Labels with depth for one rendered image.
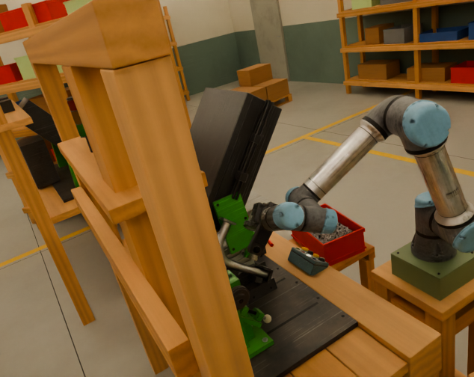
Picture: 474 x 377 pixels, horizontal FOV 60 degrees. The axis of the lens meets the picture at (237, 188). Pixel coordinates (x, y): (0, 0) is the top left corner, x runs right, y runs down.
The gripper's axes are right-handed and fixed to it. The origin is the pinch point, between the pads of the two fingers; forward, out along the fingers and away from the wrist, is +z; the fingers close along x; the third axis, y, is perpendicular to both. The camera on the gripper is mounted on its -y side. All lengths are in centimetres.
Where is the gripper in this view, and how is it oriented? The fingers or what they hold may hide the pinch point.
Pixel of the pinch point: (249, 228)
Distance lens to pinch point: 144.9
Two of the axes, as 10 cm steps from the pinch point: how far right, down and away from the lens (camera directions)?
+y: 2.9, -9.3, 2.3
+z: -2.9, 1.4, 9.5
